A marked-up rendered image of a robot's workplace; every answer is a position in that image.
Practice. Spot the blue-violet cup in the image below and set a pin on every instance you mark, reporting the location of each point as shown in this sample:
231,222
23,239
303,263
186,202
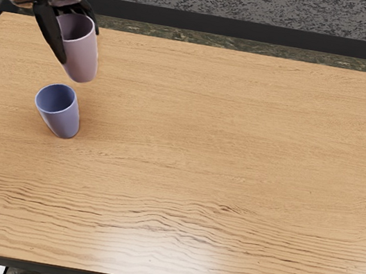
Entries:
60,113

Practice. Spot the pale pink cup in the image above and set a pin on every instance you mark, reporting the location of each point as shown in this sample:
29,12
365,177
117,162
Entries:
81,53

